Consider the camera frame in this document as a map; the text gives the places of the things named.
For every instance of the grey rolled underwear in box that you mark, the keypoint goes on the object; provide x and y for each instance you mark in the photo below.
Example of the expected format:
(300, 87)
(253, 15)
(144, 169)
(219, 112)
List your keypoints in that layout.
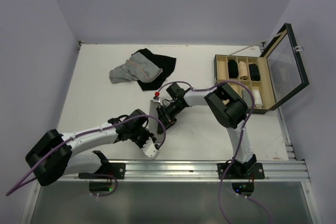
(247, 98)

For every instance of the wooden compartment box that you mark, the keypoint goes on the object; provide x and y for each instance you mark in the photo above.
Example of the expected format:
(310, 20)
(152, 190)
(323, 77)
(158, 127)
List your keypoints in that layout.
(264, 85)

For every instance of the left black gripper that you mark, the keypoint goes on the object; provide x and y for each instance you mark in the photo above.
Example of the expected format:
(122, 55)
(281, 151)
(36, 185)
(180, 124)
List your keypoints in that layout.
(148, 134)

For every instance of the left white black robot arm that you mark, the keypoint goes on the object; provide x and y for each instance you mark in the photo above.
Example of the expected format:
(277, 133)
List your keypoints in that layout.
(57, 154)

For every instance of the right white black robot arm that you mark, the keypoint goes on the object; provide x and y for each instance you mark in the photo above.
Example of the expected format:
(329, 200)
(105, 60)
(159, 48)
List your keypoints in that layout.
(229, 109)

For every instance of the black rolled underwear left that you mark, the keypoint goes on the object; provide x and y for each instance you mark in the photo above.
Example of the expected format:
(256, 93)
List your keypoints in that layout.
(233, 69)

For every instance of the black rolled underwear right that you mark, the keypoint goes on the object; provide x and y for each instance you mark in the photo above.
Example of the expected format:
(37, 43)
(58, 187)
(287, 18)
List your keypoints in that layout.
(254, 72)

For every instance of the beige rolled underwear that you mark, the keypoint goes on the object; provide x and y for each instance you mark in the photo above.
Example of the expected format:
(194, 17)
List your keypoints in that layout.
(243, 71)

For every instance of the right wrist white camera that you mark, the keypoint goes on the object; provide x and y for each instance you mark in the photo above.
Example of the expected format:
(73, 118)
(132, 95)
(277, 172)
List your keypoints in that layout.
(156, 97)

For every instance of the white rolled underwear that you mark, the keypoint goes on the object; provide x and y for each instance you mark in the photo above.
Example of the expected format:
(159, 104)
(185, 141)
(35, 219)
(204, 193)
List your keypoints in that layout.
(258, 99)

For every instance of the striped grey underwear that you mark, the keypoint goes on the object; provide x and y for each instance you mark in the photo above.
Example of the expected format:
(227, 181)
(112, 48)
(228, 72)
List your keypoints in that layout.
(136, 68)

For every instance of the wrist white camera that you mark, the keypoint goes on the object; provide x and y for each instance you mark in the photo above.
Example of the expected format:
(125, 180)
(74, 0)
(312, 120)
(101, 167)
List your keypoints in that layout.
(156, 97)
(150, 150)

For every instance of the glass box lid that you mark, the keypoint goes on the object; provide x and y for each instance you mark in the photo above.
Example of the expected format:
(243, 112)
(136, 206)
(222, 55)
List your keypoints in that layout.
(281, 69)

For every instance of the black rolled underwear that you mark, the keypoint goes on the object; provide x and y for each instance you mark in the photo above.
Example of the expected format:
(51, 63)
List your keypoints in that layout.
(254, 72)
(233, 69)

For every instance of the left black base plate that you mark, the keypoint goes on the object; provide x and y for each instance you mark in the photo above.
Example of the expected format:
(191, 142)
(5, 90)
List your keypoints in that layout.
(118, 171)

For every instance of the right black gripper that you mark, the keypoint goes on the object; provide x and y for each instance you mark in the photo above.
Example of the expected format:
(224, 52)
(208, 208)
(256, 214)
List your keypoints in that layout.
(164, 116)

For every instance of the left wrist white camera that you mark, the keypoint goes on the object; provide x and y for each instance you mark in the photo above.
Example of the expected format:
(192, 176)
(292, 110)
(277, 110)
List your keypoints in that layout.
(150, 150)

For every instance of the aluminium mounting rail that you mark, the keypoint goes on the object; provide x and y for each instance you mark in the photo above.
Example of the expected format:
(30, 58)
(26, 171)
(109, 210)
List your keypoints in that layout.
(194, 171)

